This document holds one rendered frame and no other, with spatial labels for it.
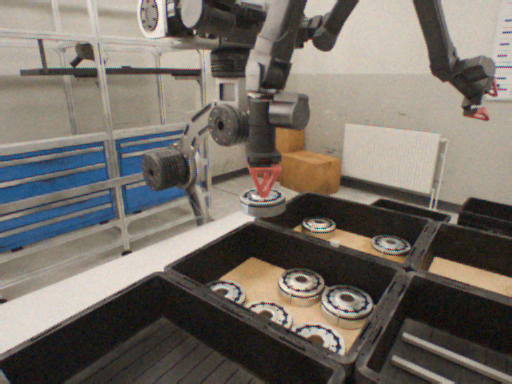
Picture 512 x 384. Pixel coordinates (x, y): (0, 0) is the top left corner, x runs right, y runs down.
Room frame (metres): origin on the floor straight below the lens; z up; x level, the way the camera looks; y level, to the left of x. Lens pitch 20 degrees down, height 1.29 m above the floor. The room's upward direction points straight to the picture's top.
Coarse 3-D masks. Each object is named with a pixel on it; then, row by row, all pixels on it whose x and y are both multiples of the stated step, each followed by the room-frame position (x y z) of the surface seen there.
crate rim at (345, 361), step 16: (256, 224) 0.78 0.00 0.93; (304, 240) 0.70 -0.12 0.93; (192, 256) 0.62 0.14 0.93; (352, 256) 0.62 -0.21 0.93; (176, 272) 0.56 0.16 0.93; (400, 272) 0.56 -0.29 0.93; (208, 288) 0.51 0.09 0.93; (240, 304) 0.46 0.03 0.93; (384, 304) 0.46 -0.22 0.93; (256, 320) 0.42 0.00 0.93; (272, 320) 0.42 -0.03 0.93; (368, 320) 0.42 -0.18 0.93; (288, 336) 0.39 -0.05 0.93; (304, 336) 0.39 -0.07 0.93; (368, 336) 0.39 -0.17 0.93; (320, 352) 0.36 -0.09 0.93; (352, 352) 0.36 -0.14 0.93; (352, 368) 0.34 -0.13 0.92
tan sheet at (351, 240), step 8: (336, 232) 0.93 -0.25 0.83; (344, 232) 0.93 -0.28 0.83; (328, 240) 0.88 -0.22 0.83; (336, 240) 0.88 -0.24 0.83; (344, 240) 0.88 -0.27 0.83; (352, 240) 0.88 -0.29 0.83; (360, 240) 0.88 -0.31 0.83; (368, 240) 0.88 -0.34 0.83; (360, 248) 0.83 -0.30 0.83; (368, 248) 0.83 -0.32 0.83
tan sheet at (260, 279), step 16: (240, 272) 0.71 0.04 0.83; (256, 272) 0.71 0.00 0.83; (272, 272) 0.71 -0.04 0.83; (256, 288) 0.65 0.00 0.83; (272, 288) 0.65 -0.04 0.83; (288, 304) 0.59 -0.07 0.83; (320, 304) 0.59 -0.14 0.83; (304, 320) 0.54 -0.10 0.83; (320, 320) 0.54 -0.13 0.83; (352, 336) 0.49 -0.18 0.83
